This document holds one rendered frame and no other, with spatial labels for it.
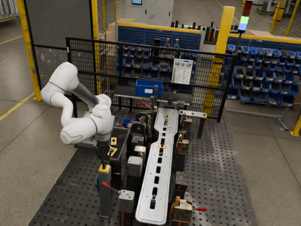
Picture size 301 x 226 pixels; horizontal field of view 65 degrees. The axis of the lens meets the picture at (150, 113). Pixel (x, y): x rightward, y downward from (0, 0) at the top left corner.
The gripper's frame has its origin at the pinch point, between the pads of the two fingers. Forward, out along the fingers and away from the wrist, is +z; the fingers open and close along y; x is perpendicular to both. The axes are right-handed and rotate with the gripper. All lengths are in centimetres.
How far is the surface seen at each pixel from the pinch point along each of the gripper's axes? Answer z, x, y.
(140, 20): 40, 743, -110
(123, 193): 12.9, -9.8, 15.1
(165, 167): 19.0, 25.5, 38.4
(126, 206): 19.6, -13.3, 18.0
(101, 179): 10.6, -3.5, -1.1
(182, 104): 15, 119, 48
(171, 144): 19, 54, 41
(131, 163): 8.4, 12.2, 14.7
